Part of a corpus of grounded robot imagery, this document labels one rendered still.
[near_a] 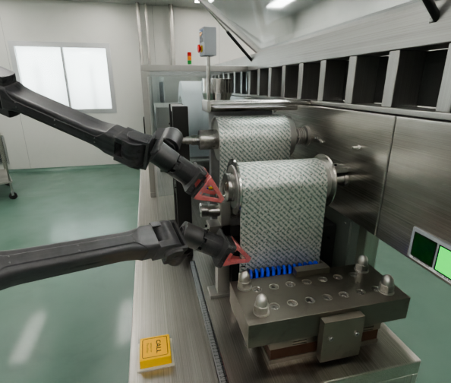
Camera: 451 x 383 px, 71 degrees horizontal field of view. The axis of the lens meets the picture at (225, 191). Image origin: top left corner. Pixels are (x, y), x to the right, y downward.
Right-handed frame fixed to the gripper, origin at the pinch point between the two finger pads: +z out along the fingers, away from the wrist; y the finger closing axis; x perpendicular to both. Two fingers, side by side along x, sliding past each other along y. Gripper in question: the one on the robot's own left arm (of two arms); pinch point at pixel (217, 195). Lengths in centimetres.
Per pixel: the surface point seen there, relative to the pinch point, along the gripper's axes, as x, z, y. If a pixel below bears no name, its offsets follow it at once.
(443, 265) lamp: 19, 31, 35
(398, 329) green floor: -11, 180, -57
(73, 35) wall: 1, -164, -551
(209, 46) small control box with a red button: 37, -20, -52
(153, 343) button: -35.6, 4.8, 14.7
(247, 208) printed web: 2.5, 5.9, 6.2
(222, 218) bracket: -4.6, 5.6, -1.1
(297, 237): 4.2, 23.2, 6.3
